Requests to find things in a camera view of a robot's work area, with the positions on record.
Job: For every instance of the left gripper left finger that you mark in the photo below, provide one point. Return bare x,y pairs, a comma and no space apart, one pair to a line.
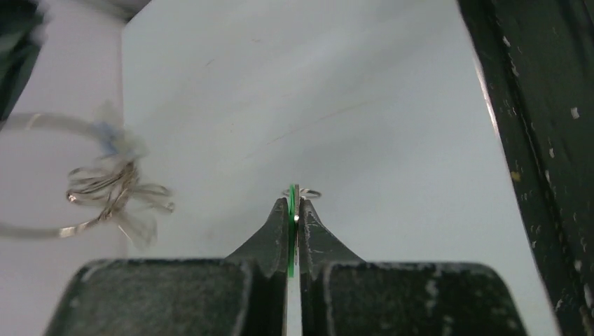
243,293

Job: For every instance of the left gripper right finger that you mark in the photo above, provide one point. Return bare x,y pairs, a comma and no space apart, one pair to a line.
342,294

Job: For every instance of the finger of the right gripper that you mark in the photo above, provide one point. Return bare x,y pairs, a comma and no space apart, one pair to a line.
20,48
536,61

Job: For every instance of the green tag key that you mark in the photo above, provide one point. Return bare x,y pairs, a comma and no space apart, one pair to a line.
295,194

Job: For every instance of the large silver keyring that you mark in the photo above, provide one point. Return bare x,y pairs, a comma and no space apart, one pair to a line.
109,184

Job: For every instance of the blue tag key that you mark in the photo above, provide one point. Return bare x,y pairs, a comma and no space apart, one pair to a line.
116,139

